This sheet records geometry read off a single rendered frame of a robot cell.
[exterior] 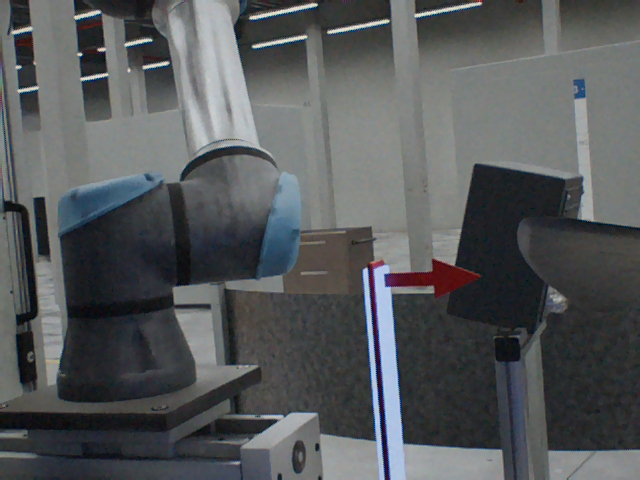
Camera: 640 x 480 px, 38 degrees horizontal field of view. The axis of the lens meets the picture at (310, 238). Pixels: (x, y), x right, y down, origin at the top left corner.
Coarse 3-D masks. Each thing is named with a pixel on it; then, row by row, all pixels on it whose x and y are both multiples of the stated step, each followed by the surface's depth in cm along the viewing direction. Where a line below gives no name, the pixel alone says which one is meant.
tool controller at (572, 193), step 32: (480, 192) 111; (512, 192) 109; (544, 192) 108; (576, 192) 120; (480, 224) 111; (512, 224) 110; (480, 256) 111; (512, 256) 110; (480, 288) 111; (512, 288) 110; (544, 288) 109; (480, 320) 112; (512, 320) 110
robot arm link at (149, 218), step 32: (64, 192) 99; (96, 192) 96; (128, 192) 97; (160, 192) 100; (64, 224) 98; (96, 224) 96; (128, 224) 97; (160, 224) 98; (64, 256) 99; (96, 256) 96; (128, 256) 97; (160, 256) 98; (64, 288) 100; (96, 288) 97; (128, 288) 97; (160, 288) 99
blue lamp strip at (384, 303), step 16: (384, 272) 56; (384, 288) 56; (384, 304) 56; (384, 320) 55; (384, 336) 55; (384, 352) 55; (384, 368) 55; (384, 384) 55; (400, 432) 57; (400, 448) 57; (400, 464) 57
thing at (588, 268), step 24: (552, 216) 43; (528, 240) 48; (552, 240) 47; (576, 240) 46; (600, 240) 46; (624, 240) 45; (528, 264) 54; (552, 264) 53; (576, 264) 53; (600, 264) 53; (624, 264) 53; (576, 288) 59; (600, 288) 59; (624, 288) 59
